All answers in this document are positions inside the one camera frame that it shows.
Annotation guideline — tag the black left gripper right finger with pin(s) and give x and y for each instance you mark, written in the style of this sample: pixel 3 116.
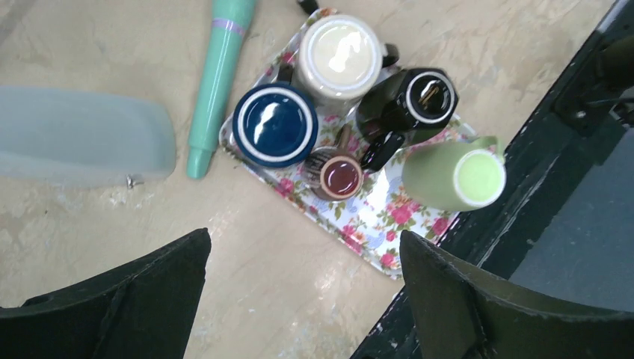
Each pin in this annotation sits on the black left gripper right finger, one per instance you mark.
pixel 462 311

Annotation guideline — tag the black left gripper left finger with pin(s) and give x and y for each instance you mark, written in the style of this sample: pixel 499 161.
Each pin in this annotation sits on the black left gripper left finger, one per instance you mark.
pixel 142 309

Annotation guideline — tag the light green mug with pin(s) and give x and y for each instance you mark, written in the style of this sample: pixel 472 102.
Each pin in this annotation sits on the light green mug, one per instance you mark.
pixel 456 176

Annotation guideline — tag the small brown mug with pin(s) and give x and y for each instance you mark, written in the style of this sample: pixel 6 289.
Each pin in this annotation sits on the small brown mug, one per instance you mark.
pixel 333 173

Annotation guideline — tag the black mug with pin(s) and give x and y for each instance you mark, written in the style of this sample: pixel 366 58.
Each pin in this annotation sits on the black mug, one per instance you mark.
pixel 409 107

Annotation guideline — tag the navy blue mug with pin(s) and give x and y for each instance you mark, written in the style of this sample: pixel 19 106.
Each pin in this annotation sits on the navy blue mug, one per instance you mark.
pixel 275 126

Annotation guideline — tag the cream beige mug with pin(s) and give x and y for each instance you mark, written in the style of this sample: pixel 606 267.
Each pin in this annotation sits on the cream beige mug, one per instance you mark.
pixel 339 59

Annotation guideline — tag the floral serving tray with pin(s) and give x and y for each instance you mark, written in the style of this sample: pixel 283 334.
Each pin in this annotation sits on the floral serving tray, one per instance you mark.
pixel 370 222

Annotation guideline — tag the teal cylindrical tube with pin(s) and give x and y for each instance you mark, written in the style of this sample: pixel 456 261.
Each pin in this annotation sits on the teal cylindrical tube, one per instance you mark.
pixel 230 22

